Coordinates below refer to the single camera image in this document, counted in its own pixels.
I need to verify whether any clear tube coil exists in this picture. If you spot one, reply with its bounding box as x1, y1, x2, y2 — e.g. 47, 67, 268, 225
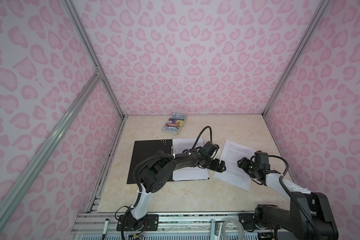
221, 218, 245, 240

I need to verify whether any printed sheet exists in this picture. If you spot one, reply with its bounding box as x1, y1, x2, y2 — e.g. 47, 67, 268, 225
172, 138, 209, 182
214, 140, 255, 191

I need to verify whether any black A4 clip folder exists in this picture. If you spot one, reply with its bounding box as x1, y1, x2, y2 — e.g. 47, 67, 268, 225
126, 139, 210, 185

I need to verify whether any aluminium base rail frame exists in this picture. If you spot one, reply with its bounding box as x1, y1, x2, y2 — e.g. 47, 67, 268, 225
68, 211, 295, 240

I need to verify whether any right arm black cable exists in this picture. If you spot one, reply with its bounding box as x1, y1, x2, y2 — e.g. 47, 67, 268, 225
250, 154, 323, 240

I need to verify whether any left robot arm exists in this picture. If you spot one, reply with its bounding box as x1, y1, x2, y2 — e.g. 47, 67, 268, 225
117, 141, 227, 232

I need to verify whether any colourful paperback book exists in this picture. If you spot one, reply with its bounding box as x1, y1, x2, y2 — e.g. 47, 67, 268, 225
162, 113, 187, 135

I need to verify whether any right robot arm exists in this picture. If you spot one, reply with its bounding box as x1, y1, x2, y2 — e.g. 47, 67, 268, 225
237, 151, 339, 240

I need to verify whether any black white marker pen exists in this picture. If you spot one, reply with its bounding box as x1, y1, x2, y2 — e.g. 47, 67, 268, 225
101, 219, 109, 240

